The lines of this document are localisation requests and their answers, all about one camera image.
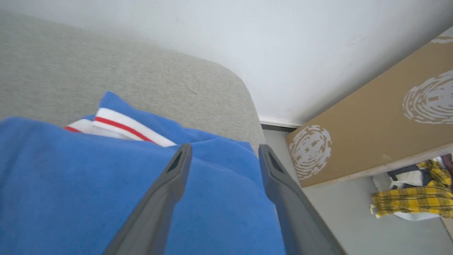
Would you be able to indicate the grey fabric sofa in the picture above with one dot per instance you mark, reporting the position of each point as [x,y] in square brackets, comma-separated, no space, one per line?
[106,63]

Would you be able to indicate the blue shirt with striped collar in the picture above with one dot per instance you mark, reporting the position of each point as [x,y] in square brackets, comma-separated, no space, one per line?
[70,184]

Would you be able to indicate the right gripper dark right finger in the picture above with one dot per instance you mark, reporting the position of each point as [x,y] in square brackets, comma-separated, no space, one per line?
[297,219]

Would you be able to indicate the white cloth bundle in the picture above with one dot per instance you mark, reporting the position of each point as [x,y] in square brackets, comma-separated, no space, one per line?
[407,215]

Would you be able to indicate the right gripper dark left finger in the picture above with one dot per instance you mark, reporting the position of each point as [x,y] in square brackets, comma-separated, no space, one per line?
[152,212]

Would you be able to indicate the brown cardboard box white prints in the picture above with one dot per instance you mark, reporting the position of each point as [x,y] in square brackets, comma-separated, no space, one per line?
[375,127]

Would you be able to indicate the dark garment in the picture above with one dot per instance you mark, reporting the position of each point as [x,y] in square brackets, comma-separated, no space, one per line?
[407,173]

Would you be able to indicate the yellow plaid garment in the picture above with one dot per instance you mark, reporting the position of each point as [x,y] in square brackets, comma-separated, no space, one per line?
[414,200]

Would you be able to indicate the white baseboard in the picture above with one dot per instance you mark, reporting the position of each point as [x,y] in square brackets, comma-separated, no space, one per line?
[279,122]

